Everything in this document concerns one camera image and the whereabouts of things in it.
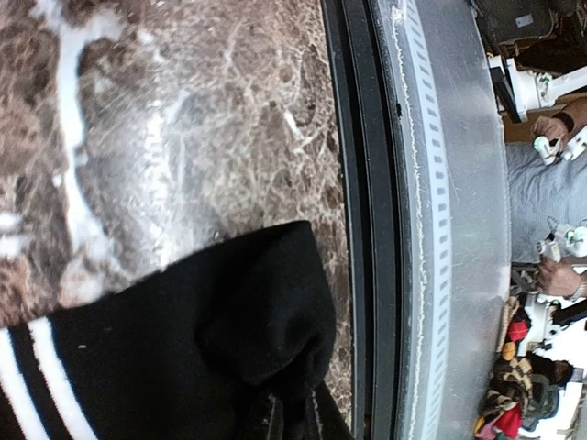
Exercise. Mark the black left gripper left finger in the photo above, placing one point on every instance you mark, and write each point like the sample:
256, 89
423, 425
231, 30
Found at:
293, 420

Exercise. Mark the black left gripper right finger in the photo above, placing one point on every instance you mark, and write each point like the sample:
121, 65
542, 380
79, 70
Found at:
331, 425

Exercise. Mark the black striped sock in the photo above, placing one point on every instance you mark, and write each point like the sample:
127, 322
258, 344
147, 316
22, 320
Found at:
192, 352

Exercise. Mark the pile of colourful socks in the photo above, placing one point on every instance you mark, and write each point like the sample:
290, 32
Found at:
524, 388

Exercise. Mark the operator right hand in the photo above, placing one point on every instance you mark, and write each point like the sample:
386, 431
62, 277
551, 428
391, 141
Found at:
557, 278

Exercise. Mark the operator left hand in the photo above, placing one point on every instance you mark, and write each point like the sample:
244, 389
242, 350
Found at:
555, 128

